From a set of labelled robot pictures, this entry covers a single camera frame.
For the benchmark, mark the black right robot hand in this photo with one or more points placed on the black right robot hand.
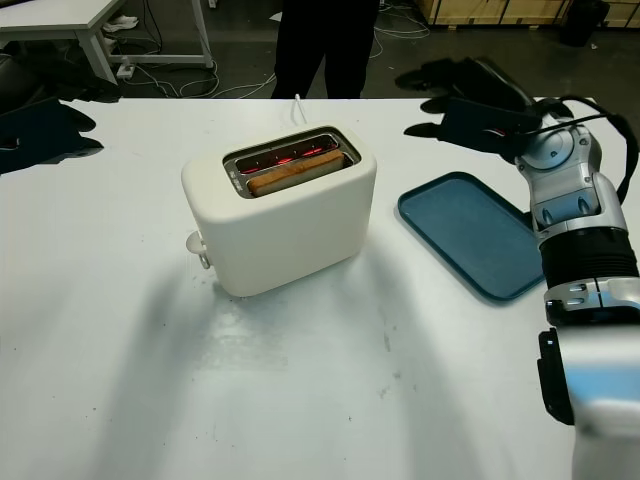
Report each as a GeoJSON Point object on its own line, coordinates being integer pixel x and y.
{"type": "Point", "coordinates": [490, 80]}

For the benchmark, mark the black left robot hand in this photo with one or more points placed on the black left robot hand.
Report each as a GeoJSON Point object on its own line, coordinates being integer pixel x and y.
{"type": "Point", "coordinates": [30, 80]}

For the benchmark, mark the toast slice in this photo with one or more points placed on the toast slice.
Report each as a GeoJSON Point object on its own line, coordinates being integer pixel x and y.
{"type": "Point", "coordinates": [295, 172]}

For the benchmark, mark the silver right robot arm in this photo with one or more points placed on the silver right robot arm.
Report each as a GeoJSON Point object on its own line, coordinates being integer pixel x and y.
{"type": "Point", "coordinates": [580, 210]}

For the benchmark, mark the person in black trousers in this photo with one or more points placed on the person in black trousers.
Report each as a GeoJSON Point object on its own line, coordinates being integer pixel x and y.
{"type": "Point", "coordinates": [320, 45]}

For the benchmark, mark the white toaster lever knob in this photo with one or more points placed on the white toaster lever knob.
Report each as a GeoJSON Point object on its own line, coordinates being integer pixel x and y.
{"type": "Point", "coordinates": [195, 242]}

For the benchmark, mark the white two-slot toaster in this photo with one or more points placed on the white two-slot toaster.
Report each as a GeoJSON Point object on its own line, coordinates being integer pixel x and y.
{"type": "Point", "coordinates": [290, 235]}

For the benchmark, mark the wooden crate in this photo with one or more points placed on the wooden crate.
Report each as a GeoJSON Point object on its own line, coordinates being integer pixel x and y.
{"type": "Point", "coordinates": [500, 10]}

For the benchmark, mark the white desk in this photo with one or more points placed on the white desk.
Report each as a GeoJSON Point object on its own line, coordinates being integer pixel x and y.
{"type": "Point", "coordinates": [60, 15]}

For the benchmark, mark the white power strip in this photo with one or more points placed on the white power strip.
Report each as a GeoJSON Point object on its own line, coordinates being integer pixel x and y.
{"type": "Point", "coordinates": [126, 69]}

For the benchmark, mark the white shoes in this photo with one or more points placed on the white shoes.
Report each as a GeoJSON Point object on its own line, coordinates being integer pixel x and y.
{"type": "Point", "coordinates": [120, 22]}

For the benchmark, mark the blue plastic tray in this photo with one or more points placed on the blue plastic tray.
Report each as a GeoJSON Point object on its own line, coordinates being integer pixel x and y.
{"type": "Point", "coordinates": [470, 235]}

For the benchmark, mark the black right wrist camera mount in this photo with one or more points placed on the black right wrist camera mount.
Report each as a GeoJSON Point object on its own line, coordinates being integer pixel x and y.
{"type": "Point", "coordinates": [480, 125]}

